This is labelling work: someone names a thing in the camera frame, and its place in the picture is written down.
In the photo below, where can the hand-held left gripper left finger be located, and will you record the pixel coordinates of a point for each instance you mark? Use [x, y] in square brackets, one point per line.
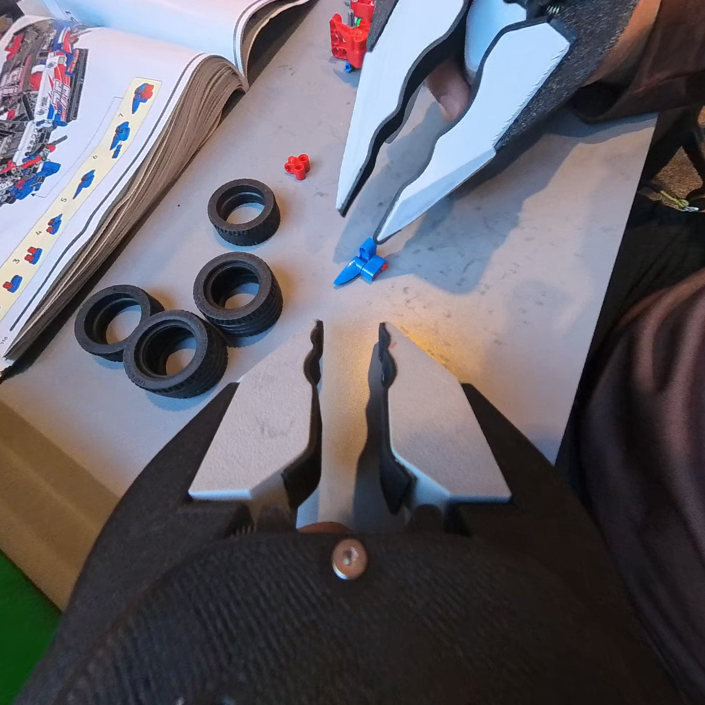
[259, 435]

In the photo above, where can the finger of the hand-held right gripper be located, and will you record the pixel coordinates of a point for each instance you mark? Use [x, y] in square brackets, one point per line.
[385, 82]
[517, 82]

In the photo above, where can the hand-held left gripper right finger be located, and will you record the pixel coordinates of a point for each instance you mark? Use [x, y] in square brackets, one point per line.
[435, 435]

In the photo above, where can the blue pointed brick assembly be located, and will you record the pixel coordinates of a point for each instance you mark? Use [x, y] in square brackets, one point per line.
[363, 267]

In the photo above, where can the person's right forearm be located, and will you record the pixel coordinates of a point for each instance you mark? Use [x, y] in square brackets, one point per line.
[672, 49]

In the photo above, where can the grey desk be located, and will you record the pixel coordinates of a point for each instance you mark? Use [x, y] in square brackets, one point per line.
[495, 308]

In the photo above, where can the person's right hand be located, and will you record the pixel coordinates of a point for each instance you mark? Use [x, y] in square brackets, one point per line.
[451, 96]

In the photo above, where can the toy brick car model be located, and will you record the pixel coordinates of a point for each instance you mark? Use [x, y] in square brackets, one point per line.
[347, 38]

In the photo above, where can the wide black rubber tyre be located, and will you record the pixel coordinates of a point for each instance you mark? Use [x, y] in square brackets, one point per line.
[212, 363]
[270, 308]

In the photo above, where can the small red connector brick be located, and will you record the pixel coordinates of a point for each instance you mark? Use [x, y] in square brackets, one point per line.
[297, 167]

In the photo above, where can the narrow black rubber tyre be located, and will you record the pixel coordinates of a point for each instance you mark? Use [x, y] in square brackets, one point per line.
[88, 330]
[270, 215]

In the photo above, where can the person's brown shirt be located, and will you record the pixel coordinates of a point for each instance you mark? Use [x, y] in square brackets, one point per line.
[650, 440]

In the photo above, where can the beige wooden table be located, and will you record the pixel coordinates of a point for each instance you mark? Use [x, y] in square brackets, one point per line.
[44, 495]

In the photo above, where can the open instruction book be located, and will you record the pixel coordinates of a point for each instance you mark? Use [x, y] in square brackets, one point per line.
[110, 110]

